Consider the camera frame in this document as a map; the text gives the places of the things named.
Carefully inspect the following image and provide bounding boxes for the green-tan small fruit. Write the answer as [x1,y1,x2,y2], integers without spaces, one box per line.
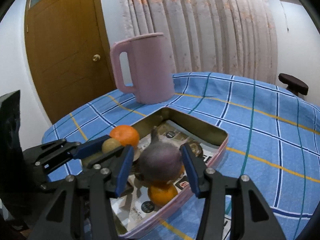
[101,138,122,154]

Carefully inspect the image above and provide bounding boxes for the small orange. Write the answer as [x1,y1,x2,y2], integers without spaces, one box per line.
[109,125,140,148]

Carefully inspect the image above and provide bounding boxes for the dark brown fruit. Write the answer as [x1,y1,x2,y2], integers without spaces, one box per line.
[188,141,203,158]

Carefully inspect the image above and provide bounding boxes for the purple onion-shaped fruit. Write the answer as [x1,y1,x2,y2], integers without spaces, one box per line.
[138,126,182,184]

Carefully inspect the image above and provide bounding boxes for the large orange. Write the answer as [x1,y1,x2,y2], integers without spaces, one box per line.
[179,165,185,177]

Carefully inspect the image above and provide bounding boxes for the paper leaflet in tin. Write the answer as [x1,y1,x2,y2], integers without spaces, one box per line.
[109,119,221,233]

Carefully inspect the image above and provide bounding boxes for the pink metal tin box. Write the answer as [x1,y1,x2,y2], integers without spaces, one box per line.
[81,106,229,239]

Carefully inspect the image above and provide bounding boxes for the blue checked tablecloth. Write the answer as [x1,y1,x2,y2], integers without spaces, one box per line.
[42,72,319,239]

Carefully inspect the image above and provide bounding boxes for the brown wooden door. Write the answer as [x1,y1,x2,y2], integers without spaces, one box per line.
[24,0,116,123]

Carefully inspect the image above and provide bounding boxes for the brass door knob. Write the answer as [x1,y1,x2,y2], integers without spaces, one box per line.
[92,54,101,62]

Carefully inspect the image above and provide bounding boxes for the pink plastic pitcher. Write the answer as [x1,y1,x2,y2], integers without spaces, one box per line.
[110,33,175,104]

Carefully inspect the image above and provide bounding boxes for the dark round stool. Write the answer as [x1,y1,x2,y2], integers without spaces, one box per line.
[278,73,309,96]

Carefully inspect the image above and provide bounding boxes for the pink floral curtain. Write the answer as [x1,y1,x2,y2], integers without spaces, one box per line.
[119,0,278,84]

